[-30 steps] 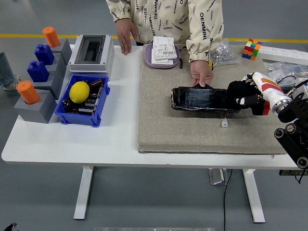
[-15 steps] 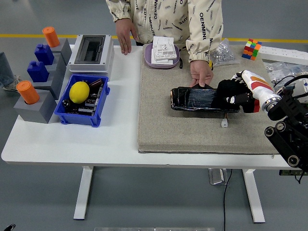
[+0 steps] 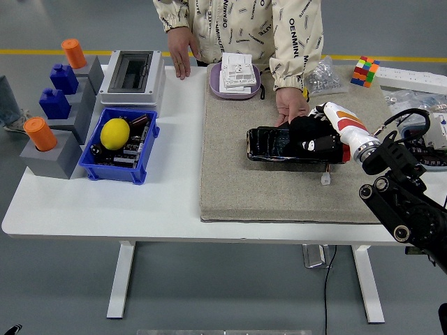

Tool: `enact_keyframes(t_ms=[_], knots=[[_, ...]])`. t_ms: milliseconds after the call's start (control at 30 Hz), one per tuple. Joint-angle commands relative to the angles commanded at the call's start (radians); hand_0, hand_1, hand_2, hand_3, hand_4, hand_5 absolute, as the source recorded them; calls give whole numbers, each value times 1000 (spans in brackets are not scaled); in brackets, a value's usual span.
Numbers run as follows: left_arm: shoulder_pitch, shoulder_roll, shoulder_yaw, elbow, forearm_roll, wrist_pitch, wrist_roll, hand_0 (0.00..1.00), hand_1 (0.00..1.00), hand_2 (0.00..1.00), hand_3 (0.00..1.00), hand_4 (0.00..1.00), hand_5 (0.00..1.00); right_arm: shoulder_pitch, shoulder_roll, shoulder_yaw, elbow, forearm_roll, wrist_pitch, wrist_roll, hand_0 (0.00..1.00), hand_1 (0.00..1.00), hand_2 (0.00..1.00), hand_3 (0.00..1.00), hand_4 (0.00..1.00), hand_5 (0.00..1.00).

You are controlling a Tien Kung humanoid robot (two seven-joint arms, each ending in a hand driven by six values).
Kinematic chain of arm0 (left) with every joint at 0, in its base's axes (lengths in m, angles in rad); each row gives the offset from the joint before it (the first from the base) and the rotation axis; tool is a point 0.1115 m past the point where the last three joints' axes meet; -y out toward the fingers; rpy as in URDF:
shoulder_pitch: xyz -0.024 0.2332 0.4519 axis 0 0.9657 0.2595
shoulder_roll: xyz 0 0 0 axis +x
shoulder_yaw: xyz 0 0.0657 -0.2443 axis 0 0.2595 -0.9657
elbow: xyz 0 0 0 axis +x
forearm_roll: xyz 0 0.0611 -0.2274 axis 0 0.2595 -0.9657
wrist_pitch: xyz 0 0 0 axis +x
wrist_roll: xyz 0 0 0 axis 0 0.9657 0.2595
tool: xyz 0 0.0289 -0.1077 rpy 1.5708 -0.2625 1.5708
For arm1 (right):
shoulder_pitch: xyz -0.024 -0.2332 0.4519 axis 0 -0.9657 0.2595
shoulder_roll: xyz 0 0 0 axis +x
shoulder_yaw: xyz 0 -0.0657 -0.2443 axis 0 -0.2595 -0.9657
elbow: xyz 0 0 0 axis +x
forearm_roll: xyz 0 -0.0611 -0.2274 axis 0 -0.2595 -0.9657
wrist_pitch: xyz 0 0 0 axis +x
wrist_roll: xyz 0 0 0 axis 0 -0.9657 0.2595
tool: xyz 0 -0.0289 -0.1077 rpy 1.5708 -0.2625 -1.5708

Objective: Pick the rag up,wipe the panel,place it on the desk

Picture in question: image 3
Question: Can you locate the person's left hand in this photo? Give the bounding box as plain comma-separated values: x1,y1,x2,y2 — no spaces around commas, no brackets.
274,87,311,127

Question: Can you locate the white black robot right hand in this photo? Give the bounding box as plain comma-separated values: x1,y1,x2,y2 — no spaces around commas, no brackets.
300,101,381,161

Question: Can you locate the person's right hand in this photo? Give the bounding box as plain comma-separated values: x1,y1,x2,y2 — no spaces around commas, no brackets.
166,27,202,80

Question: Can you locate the grey electrical box clear lid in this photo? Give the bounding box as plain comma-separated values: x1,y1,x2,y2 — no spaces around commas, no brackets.
98,50,167,108

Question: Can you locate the clear bag of metal screws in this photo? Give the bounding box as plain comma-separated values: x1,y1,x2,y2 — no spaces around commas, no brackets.
305,54,350,98

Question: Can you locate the purple tray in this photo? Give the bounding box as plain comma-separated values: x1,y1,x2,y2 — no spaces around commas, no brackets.
208,62,263,101

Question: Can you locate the colourful puzzle cube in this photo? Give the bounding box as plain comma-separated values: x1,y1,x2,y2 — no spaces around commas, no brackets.
350,55,381,89

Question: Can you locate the person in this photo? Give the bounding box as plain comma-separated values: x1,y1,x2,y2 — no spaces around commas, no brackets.
0,75,32,133
152,0,325,91

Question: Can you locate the clear bag of washers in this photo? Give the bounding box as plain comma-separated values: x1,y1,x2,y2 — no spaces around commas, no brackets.
382,89,447,121

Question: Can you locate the white power strip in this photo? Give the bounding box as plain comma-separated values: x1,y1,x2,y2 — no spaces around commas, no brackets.
375,66,447,96

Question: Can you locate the grey block holder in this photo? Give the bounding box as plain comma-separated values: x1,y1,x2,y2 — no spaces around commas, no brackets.
66,75,98,116
47,92,97,146
20,129,87,181
71,54,106,96

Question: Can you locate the dark circuit board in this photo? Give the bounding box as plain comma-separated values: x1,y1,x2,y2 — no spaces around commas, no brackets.
401,128,447,168

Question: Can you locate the white device box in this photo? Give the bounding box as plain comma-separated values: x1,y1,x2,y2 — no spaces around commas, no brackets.
424,111,447,151

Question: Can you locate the grey-brown mat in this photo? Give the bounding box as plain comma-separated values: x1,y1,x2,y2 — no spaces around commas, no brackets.
199,64,430,225

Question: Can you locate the light blue tray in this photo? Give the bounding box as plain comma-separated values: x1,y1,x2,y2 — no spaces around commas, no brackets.
400,121,447,172

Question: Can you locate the yellow lemon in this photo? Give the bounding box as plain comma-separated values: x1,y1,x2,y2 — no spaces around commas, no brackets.
100,117,131,151

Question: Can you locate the orange cylinder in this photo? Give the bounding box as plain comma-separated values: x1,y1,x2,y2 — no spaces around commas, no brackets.
23,117,59,152
61,38,88,70

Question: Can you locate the circuit board with capacitors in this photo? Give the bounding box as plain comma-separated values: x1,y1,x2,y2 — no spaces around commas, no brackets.
89,113,153,169

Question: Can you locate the blue block with knob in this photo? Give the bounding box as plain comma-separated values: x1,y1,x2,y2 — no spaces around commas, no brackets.
50,64,80,95
38,88,73,121

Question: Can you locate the white table leg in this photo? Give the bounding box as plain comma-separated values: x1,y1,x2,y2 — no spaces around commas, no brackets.
106,240,136,319
351,244,386,324

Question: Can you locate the blue plastic bin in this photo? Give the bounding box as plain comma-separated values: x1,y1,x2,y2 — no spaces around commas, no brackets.
78,107,161,186

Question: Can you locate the white wall switch plate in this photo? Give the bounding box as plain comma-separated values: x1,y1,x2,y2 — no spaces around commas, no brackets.
221,52,255,73
219,64,262,94

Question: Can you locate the white wire connector plug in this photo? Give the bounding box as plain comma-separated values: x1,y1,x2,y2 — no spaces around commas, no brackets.
320,163,335,186

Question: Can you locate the silver metal bracket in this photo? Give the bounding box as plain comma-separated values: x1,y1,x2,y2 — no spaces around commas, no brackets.
302,244,332,269

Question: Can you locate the black floor cable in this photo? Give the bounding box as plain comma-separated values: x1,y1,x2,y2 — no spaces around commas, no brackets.
323,245,338,335

